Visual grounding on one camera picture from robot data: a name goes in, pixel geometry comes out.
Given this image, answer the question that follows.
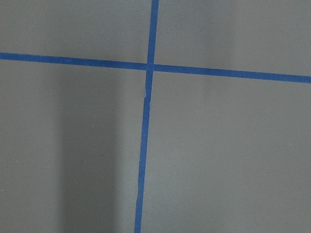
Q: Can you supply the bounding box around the horizontal blue tape line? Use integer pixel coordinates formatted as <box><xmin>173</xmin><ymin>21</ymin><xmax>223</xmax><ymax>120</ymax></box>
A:
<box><xmin>0</xmin><ymin>52</ymin><xmax>311</xmax><ymax>83</ymax></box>

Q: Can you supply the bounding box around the vertical blue tape line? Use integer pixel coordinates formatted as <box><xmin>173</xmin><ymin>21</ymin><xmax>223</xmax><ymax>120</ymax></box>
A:
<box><xmin>134</xmin><ymin>0</ymin><xmax>159</xmax><ymax>233</ymax></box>

